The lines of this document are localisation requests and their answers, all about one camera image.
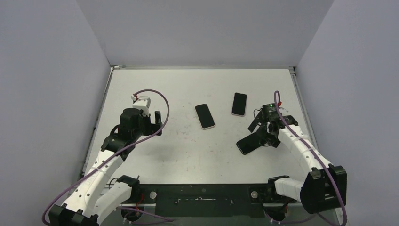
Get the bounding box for black phone case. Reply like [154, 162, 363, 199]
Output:
[236, 133, 266, 155]

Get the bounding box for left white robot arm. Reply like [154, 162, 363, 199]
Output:
[42, 107, 165, 226]

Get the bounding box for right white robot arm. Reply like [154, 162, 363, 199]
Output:
[236, 104, 347, 214]

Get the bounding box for far phone pink case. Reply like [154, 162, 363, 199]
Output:
[231, 93, 247, 116]

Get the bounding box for phone pink case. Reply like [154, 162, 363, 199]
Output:
[231, 93, 247, 116]
[195, 104, 215, 129]

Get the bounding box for center phone pink case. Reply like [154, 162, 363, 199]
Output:
[195, 104, 215, 129]

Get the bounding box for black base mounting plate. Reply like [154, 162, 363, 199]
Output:
[123, 183, 294, 218]

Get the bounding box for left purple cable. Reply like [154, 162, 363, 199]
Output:
[42, 89, 170, 226]

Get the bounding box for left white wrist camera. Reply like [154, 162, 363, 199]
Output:
[131, 94, 151, 117]

